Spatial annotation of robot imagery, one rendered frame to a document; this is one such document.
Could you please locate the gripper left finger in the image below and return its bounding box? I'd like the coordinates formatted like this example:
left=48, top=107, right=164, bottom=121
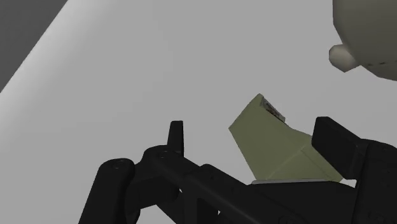
left=78, top=120, right=267, bottom=224

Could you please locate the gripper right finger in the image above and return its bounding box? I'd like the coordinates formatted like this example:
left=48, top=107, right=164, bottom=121
left=311, top=116, right=397, bottom=224

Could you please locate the olive green box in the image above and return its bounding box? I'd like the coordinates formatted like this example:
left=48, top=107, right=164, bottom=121
left=228, top=93, right=344, bottom=185

